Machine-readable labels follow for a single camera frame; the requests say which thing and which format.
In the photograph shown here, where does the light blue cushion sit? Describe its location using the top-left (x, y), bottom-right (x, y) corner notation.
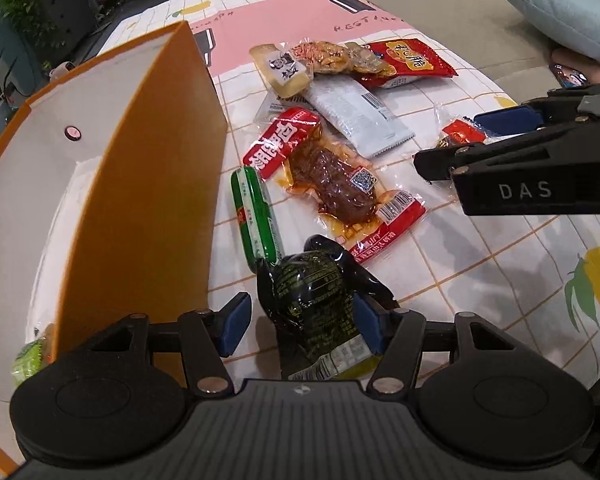
top-left (507, 0), bottom-right (600, 63)

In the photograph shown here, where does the hand holding phone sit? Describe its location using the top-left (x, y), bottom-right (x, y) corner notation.
top-left (550, 48), bottom-right (600, 84)

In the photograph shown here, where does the red braised meat packet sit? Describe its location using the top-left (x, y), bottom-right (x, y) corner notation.
top-left (242, 106), bottom-right (426, 263)

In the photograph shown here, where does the smartphone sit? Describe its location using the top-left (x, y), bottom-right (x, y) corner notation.
top-left (550, 63), bottom-right (588, 88)

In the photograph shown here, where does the small red candy packet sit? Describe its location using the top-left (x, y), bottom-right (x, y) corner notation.
top-left (437, 118), bottom-right (486, 148)

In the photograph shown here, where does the black snack packet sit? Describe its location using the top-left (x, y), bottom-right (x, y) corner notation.
top-left (256, 235), bottom-right (399, 382)

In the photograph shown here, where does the beige tofu snack packet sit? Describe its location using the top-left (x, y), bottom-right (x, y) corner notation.
top-left (249, 44), bottom-right (313, 99)

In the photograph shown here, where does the green raisin packet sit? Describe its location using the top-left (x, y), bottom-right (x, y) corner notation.
top-left (12, 324), bottom-right (55, 386)

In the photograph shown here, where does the green sausage stick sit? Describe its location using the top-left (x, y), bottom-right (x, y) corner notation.
top-left (230, 166), bottom-right (283, 273)

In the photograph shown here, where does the red chip bag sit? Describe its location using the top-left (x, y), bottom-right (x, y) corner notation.
top-left (353, 38), bottom-right (457, 90)

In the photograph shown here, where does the dark cabinet with plants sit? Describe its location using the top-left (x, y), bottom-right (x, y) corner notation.
top-left (0, 0), bottom-right (97, 65)

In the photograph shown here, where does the white snack packet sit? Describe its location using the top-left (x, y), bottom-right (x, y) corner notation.
top-left (302, 75), bottom-right (415, 158)

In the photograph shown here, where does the orange cardboard box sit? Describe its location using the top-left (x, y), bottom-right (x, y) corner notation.
top-left (0, 20), bottom-right (230, 476)

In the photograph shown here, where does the yellow peanut snack packet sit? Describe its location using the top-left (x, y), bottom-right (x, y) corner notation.
top-left (290, 41), bottom-right (396, 77)

